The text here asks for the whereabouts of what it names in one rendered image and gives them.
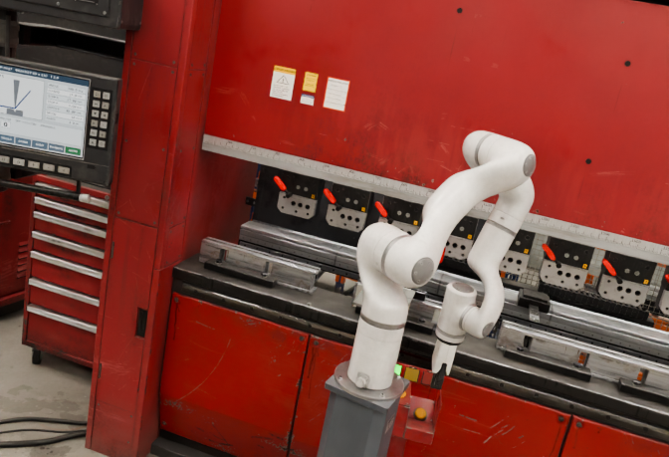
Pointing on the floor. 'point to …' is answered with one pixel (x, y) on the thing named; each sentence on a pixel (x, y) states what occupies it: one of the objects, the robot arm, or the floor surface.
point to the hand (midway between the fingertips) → (437, 381)
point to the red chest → (64, 271)
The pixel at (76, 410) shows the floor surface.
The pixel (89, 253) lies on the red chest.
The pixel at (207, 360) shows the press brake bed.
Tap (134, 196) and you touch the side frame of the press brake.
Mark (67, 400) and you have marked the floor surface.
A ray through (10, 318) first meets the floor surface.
